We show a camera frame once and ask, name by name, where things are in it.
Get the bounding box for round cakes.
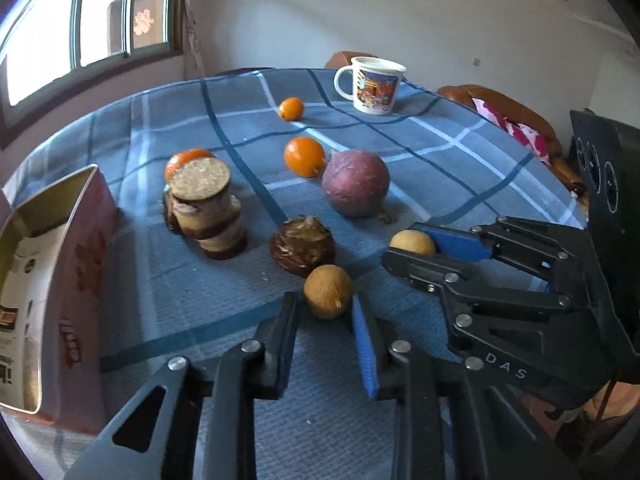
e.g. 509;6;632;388
163;156;247;260

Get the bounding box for brown leather sofa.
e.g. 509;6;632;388
437;84;586;197

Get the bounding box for white printed mug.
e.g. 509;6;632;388
333;55;407;116

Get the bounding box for small far orange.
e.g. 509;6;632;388
278;96;305;122

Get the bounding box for medium orange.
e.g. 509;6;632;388
283;136;326;179

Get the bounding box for dark round stool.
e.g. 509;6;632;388
215;66;273;77

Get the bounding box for dark brown mangosteen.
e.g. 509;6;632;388
269;214;336;278

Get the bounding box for window with dark frame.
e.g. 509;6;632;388
1;0;182;146

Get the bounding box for large orange mandarin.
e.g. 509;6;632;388
164;148;214;183

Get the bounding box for red gold tin box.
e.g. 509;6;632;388
1;164;117;434

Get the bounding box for pink white cloth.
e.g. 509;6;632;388
472;98;550;166

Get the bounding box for tan longan fruit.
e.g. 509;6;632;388
388;230;436;256
303;264;352;320

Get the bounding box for purple passion fruit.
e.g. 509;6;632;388
321;150;390;218

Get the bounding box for blue plaid tablecloth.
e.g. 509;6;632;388
2;68;585;415

